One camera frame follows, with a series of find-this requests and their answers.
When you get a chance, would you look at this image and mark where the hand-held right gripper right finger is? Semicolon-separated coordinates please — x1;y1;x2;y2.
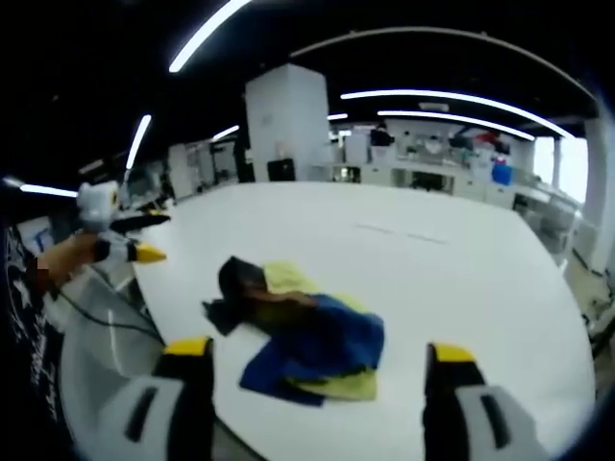
421;341;549;461

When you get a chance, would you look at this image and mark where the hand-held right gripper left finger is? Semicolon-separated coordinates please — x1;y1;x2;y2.
98;335;216;461

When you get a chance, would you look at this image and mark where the pile of cloths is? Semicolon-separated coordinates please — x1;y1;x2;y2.
201;255;386;408

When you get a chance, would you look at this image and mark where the person's left hand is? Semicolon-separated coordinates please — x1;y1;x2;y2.
37;231;100;285

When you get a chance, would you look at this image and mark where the ceiling light strip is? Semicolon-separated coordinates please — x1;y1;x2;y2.
376;109;536;142
125;113;153;170
167;0;254;74
18;182;79;200
339;88;577;139

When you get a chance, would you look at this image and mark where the white board with blue mark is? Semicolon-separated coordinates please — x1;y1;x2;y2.
17;216;55;256

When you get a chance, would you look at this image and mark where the black box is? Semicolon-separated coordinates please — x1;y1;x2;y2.
266;158;296;183

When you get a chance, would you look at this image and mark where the person's dark printed shirt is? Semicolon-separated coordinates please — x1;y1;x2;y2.
0;223;66;433

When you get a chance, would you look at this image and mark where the white square column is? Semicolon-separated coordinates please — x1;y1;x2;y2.
244;63;333;184

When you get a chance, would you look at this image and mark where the row of white counters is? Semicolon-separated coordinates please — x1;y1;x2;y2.
310;156;580;217

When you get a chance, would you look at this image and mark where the blue container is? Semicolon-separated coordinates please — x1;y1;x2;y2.
490;161;514;186

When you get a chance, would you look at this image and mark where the bright window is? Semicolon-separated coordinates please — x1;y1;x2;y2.
531;135;590;205

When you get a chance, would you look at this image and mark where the black cable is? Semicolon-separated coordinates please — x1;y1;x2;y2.
47;286;167;348

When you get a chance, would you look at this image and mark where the curved ceiling rail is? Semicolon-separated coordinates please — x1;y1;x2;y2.
289;25;600;108

